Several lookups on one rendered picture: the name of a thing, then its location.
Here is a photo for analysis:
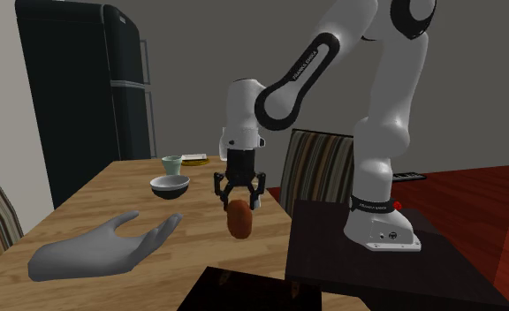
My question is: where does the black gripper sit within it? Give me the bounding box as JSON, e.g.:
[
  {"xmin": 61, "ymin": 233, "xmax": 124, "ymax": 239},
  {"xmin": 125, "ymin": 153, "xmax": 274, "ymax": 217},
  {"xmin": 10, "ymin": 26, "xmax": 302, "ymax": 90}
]
[{"xmin": 212, "ymin": 148, "xmax": 268, "ymax": 212}]

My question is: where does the brown oval potato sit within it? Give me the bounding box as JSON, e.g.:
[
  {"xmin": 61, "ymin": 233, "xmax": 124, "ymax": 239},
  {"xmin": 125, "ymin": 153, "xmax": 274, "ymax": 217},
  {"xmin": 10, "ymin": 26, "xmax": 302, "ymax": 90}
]
[{"xmin": 225, "ymin": 199, "xmax": 255, "ymax": 240}]

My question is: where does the black bowl with white inside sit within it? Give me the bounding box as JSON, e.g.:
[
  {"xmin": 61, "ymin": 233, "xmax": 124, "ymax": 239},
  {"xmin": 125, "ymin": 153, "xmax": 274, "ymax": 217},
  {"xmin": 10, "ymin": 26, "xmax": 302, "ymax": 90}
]
[{"xmin": 149, "ymin": 174, "xmax": 192, "ymax": 201}]

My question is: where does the pale green cup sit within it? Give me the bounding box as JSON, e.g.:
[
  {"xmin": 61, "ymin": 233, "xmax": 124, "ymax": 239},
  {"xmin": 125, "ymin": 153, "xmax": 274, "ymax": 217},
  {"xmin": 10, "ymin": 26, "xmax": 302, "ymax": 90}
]
[{"xmin": 161, "ymin": 155, "xmax": 184, "ymax": 177}]

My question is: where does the wooden table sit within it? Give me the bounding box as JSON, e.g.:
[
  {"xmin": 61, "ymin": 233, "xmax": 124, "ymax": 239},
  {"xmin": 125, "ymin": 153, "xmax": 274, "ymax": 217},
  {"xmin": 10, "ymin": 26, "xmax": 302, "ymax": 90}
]
[{"xmin": 0, "ymin": 155, "xmax": 370, "ymax": 311}]

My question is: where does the dark robot stand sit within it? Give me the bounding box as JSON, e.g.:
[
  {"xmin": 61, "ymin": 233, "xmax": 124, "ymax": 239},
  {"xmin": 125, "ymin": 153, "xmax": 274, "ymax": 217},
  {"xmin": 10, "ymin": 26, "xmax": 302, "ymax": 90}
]
[{"xmin": 284, "ymin": 198, "xmax": 509, "ymax": 311}]

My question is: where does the grey hand figure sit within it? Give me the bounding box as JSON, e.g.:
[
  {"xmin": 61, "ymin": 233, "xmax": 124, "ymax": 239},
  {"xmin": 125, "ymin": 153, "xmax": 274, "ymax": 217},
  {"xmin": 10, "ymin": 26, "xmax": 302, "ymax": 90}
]
[{"xmin": 27, "ymin": 209, "xmax": 184, "ymax": 284}]

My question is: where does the black refrigerator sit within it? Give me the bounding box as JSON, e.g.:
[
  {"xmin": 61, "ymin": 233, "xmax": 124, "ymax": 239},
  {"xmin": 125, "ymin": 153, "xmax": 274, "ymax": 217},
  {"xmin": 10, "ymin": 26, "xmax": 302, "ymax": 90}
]
[{"xmin": 14, "ymin": 0, "xmax": 153, "ymax": 210}]

